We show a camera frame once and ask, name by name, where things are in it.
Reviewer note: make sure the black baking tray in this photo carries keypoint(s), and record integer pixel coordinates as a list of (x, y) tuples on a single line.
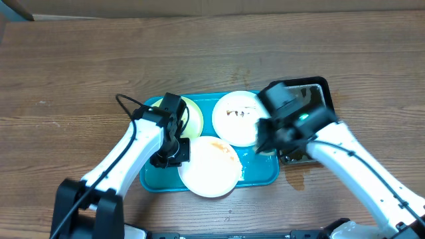
[(312, 90)]

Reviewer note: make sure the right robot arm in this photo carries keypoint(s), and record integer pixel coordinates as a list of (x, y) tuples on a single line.
[(397, 211)]

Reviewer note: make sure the white plate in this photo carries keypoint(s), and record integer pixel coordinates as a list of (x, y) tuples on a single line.
[(235, 117), (214, 167)]

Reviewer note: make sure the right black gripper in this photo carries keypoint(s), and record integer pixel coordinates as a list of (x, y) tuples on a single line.
[(267, 142)]

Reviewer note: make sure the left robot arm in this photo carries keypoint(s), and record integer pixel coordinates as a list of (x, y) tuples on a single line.
[(94, 206)]

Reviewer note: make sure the white plate front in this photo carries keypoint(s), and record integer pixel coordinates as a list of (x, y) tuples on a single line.
[(214, 167)]

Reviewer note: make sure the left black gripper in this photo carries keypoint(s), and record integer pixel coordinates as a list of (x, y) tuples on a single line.
[(184, 155)]

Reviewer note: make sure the yellow plate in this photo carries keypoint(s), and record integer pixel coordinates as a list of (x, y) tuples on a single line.
[(192, 121)]

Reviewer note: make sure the teal plastic tray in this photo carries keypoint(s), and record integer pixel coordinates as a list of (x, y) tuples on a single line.
[(257, 169)]

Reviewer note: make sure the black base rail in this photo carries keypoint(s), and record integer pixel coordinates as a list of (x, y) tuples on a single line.
[(294, 234)]

